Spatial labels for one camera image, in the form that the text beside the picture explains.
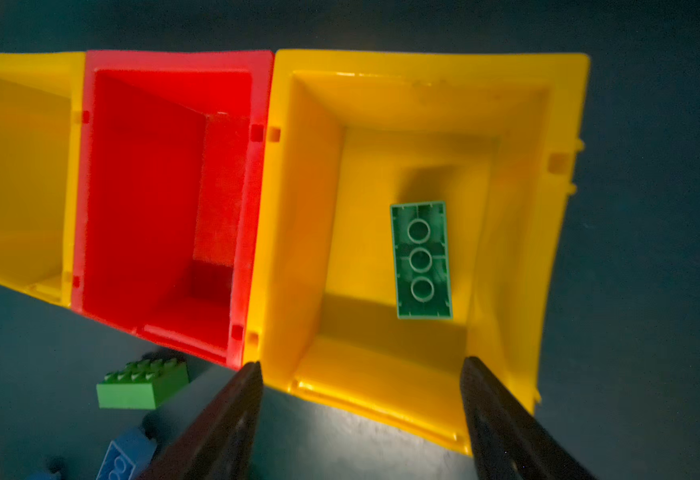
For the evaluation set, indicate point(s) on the left yellow storage bin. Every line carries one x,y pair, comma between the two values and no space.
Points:
41,107

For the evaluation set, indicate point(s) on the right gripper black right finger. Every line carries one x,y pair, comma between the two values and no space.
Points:
507,442

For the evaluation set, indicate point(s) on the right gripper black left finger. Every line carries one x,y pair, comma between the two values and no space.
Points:
218,444

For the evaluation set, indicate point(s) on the light blue lego brick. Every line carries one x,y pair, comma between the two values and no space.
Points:
127,456

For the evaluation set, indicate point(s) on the right yellow storage bin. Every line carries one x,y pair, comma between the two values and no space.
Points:
495,137

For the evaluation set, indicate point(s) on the red storage bin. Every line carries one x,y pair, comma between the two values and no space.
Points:
170,175

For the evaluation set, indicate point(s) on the yellow storage bin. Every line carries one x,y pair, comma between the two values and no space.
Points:
495,137
41,107

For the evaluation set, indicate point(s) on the bright green lego brick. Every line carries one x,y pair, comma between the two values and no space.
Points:
142,385

